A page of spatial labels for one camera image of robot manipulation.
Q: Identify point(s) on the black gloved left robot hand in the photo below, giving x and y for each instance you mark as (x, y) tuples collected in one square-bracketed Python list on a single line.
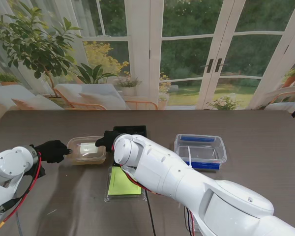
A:
[(51, 151)]

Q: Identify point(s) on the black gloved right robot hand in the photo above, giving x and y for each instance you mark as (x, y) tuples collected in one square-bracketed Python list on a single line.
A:
[(108, 138)]

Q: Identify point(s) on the clear lid with white label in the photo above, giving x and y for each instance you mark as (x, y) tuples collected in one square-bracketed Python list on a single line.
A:
[(75, 145)]

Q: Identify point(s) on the brown kraft paper container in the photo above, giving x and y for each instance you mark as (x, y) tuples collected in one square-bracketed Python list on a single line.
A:
[(88, 161)]

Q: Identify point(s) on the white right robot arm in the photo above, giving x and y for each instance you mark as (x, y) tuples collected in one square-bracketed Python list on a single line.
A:
[(186, 186)]

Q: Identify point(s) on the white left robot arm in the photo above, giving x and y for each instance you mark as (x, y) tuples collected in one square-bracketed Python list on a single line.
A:
[(9, 162)]

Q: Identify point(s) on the clear container with blue clips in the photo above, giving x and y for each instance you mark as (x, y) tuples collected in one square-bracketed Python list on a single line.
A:
[(206, 152)]

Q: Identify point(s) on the black plastic tray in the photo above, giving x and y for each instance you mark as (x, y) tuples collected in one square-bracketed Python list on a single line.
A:
[(137, 129)]

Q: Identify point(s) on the clear lid with green sheet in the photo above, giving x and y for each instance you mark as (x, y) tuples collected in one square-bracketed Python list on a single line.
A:
[(120, 186)]

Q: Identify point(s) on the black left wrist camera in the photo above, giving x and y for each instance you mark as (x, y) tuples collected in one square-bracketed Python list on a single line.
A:
[(30, 172)]

